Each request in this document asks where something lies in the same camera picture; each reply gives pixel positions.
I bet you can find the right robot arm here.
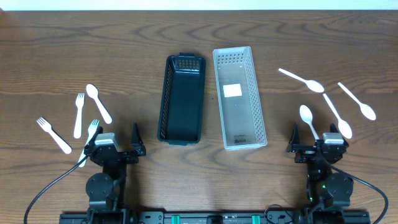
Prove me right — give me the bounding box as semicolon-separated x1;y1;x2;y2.
286;124;353;223

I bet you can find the clear plastic basket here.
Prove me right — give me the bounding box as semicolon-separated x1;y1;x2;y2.
213;46;267;151

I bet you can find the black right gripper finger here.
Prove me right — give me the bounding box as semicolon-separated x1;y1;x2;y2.
289;123;300;145
330;123;346;144

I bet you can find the black plastic basket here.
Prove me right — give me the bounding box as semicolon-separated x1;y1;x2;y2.
157;53;206;146

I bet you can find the white plastic spoon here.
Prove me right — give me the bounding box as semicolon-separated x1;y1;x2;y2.
299;105;319;140
278;68;325;93
86;84;113;124
323;93;353;139
338;82;376;121

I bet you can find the white label sticker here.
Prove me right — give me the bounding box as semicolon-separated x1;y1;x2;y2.
223;83;242;98

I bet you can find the white plastic fork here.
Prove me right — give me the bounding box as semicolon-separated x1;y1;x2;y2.
37;117;72;154
78;119;100;167
73;93;85;139

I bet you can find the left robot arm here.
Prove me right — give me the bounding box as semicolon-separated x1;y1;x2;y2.
82;124;146;224

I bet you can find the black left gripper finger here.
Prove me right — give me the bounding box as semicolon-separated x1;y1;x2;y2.
88;125;103;145
131;123;146;151

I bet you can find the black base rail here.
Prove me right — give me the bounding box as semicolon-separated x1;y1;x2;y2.
59;210;371;224

